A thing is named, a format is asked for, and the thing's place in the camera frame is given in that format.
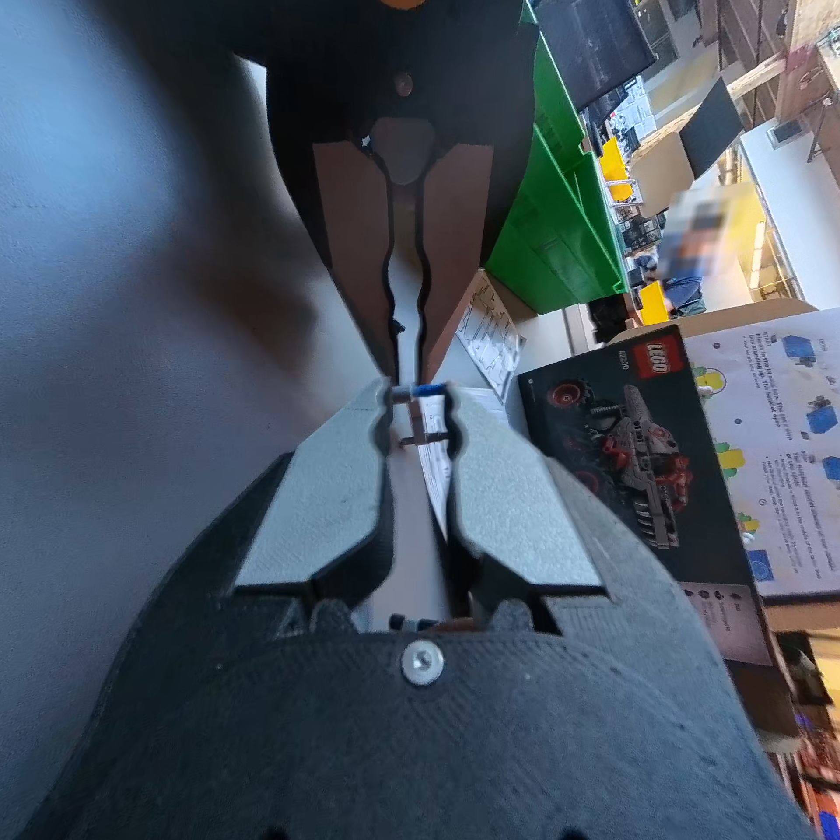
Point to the grey lego beam blue pin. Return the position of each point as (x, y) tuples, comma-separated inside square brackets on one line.
[(430, 390)]

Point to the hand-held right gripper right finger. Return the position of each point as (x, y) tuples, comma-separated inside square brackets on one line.
[(518, 505)]

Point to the white lego instruction booklet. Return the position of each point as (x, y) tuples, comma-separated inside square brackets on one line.
[(489, 334)]

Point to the small black flat panel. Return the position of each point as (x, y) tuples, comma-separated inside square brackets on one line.
[(710, 124)]

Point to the yellow plastic bin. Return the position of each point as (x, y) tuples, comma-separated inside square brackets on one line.
[(653, 303), (615, 167)]

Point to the large black flat panel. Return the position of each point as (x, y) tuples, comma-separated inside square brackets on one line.
[(590, 46)]

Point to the green plastic bin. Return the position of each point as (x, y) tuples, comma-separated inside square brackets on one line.
[(554, 98), (558, 249)]

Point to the white printed instruction sheet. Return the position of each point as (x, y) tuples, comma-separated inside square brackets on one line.
[(774, 459)]

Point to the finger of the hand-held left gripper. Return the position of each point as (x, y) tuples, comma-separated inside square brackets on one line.
[(459, 229), (354, 236)]

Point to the black lego set box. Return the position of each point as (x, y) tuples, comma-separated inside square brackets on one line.
[(643, 459)]

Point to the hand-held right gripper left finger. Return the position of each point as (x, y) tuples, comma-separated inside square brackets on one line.
[(315, 499)]

